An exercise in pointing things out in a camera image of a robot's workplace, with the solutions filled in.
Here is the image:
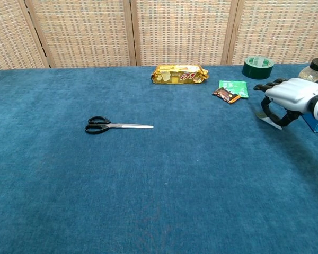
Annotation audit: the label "glass jar with black lid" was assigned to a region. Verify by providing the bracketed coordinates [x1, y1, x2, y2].
[298, 57, 318, 84]

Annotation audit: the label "woven bamboo folding screen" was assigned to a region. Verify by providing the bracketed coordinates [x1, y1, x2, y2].
[0, 0, 318, 72]

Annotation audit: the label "gold biscuit pack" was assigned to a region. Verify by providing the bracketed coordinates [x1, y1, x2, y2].
[151, 64, 210, 85]

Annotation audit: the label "green tape roll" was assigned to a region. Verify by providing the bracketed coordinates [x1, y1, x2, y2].
[241, 56, 275, 80]

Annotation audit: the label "black handled scissors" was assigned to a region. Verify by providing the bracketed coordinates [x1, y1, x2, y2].
[84, 116, 154, 135]

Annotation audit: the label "blue carpet table mat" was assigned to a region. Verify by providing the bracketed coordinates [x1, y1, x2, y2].
[0, 62, 318, 254]

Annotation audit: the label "brown orange snack packet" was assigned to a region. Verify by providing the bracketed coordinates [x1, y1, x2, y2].
[212, 87, 241, 104]

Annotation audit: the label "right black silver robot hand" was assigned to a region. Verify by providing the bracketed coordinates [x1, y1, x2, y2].
[253, 77, 318, 128]

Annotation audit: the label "green sachet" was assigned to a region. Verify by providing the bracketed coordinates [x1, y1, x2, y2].
[218, 80, 249, 99]

